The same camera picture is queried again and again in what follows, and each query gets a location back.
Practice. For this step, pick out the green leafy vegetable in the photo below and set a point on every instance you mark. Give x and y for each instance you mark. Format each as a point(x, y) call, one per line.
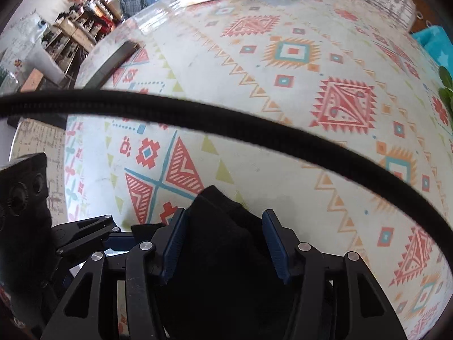
point(446, 91)

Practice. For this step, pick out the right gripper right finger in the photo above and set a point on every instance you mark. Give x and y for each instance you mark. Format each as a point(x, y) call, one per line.
point(327, 296)

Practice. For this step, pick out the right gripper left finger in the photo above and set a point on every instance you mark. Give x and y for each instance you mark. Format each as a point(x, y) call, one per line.
point(119, 287)

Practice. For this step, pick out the turquoise star covered chair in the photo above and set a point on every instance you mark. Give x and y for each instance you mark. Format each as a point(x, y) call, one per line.
point(436, 42)

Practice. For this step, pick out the black pants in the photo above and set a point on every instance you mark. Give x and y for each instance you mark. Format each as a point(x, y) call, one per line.
point(207, 274)

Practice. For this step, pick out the patterned tablecloth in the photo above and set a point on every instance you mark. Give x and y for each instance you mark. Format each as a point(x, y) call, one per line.
point(337, 68)

